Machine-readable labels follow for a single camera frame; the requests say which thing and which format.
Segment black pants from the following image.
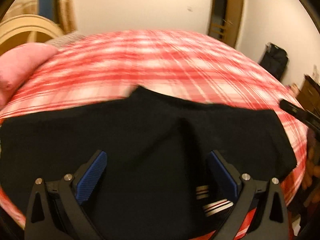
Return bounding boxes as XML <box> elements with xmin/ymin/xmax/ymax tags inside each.
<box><xmin>1</xmin><ymin>87</ymin><xmax>297</xmax><ymax>239</ymax></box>

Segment person's right hand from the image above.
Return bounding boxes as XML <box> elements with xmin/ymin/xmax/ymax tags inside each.
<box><xmin>301</xmin><ymin>128</ymin><xmax>319</xmax><ymax>191</ymax></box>

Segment brown wooden dresser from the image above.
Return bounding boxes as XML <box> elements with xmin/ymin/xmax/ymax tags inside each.
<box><xmin>297</xmin><ymin>75</ymin><xmax>320</xmax><ymax>117</ymax></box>

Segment pile of clothes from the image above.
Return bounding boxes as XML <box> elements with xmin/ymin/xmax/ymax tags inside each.
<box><xmin>288</xmin><ymin>83</ymin><xmax>300</xmax><ymax>98</ymax></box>

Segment black folded stroller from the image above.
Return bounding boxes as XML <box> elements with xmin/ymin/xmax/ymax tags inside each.
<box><xmin>258</xmin><ymin>42</ymin><xmax>289</xmax><ymax>81</ymax></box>

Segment red plaid bed sheet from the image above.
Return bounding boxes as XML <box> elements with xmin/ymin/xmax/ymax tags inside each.
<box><xmin>1</xmin><ymin>30</ymin><xmax>306</xmax><ymax>203</ymax></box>

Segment brown wooden door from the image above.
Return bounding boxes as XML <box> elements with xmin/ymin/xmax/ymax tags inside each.
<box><xmin>223</xmin><ymin>0</ymin><xmax>244</xmax><ymax>48</ymax></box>

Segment wooden chair behind door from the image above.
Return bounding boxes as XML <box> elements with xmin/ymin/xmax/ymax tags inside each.
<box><xmin>209</xmin><ymin>23</ymin><xmax>225</xmax><ymax>40</ymax></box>

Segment pink pillow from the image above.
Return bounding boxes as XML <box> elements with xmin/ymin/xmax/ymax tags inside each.
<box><xmin>1</xmin><ymin>42</ymin><xmax>58</xmax><ymax>108</ymax></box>

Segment striped grey pillow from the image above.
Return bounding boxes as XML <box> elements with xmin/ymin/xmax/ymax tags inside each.
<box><xmin>45</xmin><ymin>31</ymin><xmax>85</xmax><ymax>48</ymax></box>

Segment cream wooden headboard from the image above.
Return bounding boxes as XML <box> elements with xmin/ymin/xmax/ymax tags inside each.
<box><xmin>1</xmin><ymin>14</ymin><xmax>64</xmax><ymax>55</ymax></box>

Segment right beige curtain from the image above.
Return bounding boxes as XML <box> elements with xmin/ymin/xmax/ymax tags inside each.
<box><xmin>58</xmin><ymin>0</ymin><xmax>76</xmax><ymax>34</ymax></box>

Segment beige curtain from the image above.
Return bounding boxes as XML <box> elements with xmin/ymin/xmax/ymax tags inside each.
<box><xmin>58</xmin><ymin>0</ymin><xmax>76</xmax><ymax>34</ymax></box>
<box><xmin>1</xmin><ymin>0</ymin><xmax>39</xmax><ymax>22</ymax></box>

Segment left beige curtain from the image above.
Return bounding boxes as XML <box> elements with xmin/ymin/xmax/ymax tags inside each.
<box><xmin>1</xmin><ymin>0</ymin><xmax>39</xmax><ymax>22</ymax></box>

